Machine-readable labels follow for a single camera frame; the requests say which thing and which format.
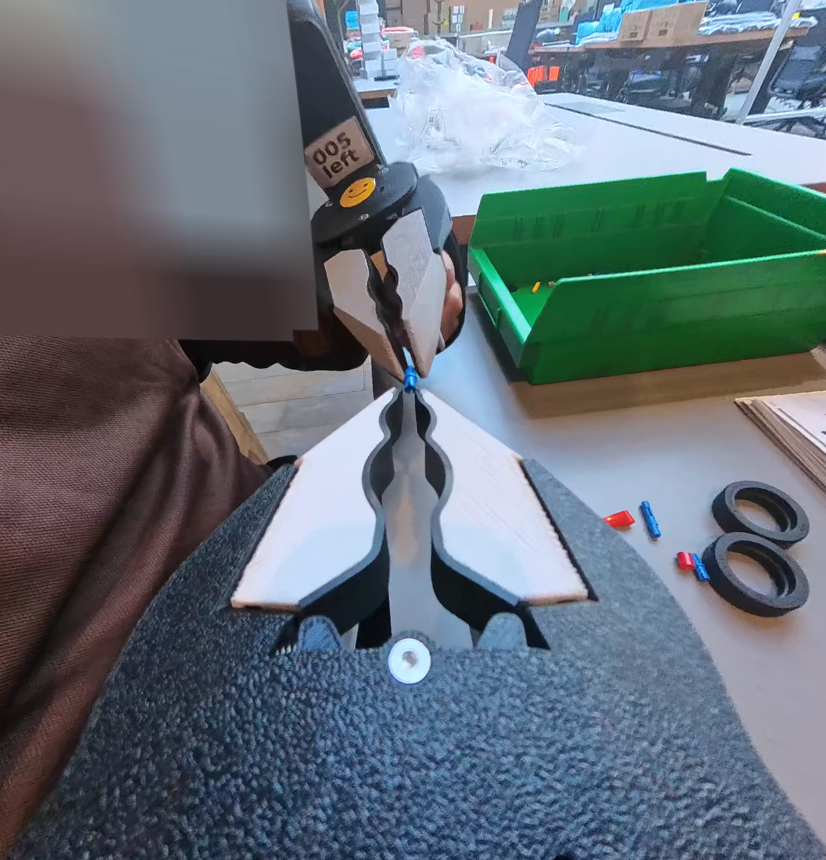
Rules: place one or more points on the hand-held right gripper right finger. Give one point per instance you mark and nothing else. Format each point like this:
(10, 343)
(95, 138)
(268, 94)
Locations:
(500, 531)

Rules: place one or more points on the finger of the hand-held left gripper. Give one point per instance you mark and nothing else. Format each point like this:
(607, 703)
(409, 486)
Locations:
(352, 289)
(420, 282)

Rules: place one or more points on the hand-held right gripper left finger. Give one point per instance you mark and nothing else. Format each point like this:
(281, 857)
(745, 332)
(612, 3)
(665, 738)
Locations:
(312, 537)

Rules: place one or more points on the blue connector pin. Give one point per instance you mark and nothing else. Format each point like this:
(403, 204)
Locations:
(411, 378)
(700, 567)
(650, 519)

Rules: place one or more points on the red cone piece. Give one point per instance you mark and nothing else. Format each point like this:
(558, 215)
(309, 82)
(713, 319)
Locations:
(620, 519)

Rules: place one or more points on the small red bush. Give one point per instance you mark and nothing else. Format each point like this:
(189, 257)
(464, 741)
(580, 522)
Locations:
(685, 560)

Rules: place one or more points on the green plastic bin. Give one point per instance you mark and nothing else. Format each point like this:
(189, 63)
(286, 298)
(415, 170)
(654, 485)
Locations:
(655, 322)

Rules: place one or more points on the person's left forearm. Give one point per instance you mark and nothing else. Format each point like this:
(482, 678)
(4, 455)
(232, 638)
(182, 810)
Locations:
(285, 354)

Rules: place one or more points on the grey desk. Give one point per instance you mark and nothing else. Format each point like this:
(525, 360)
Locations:
(621, 437)

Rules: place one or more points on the background desk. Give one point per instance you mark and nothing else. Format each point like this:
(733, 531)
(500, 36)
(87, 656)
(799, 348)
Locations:
(655, 148)

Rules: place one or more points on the person's left hand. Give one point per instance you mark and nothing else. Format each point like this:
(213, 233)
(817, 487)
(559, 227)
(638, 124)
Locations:
(454, 302)

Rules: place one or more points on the clear plastic bags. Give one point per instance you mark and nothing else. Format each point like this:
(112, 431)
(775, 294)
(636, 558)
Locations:
(473, 114)

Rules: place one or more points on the black rubber toy tire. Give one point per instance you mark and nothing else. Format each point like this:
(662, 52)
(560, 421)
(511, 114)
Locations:
(715, 578)
(722, 517)

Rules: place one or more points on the person's brown sweater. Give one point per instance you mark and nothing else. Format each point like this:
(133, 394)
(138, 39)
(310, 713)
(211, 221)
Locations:
(84, 537)

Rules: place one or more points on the background workbench with boxes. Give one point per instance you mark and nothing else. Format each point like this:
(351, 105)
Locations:
(655, 40)

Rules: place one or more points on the open instruction booklet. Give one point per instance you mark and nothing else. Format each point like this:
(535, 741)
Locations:
(803, 430)

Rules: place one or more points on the black office chair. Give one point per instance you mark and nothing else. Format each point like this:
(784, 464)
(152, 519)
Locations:
(796, 74)

